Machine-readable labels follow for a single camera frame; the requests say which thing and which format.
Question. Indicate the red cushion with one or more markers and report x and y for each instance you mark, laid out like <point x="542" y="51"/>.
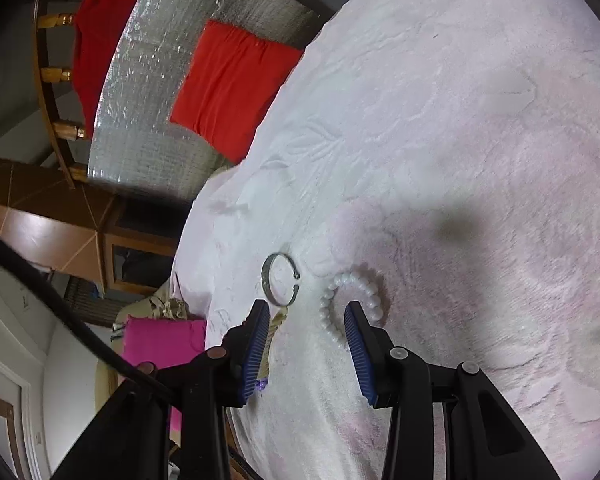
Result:
<point x="230" y="90"/>

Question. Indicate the wooden chair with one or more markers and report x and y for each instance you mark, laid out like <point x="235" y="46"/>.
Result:
<point x="55" y="75"/>

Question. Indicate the pink cushion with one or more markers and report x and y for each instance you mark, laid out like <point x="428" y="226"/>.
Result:
<point x="160" y="345"/>

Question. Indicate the wooden side table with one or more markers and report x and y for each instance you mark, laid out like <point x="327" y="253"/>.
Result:
<point x="103" y="260"/>

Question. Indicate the dark woven basket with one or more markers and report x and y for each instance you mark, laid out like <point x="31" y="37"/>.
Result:
<point x="95" y="305"/>

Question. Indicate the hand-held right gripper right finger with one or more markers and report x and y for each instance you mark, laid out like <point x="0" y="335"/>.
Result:
<point x="359" y="360"/>

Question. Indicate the beige crumpled cloth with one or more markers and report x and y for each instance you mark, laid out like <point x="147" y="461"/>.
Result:
<point x="167" y="307"/>

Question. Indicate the white door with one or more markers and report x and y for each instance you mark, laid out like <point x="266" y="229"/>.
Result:
<point x="0" y="410"/>

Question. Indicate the red cloth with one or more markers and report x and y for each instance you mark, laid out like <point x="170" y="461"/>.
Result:
<point x="105" y="25"/>

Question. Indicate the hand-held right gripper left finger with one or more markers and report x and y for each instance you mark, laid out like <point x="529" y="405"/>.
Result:
<point x="257" y="355"/>

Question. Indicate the white fluffy blanket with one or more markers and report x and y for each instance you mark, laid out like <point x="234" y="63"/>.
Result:
<point x="455" y="160"/>

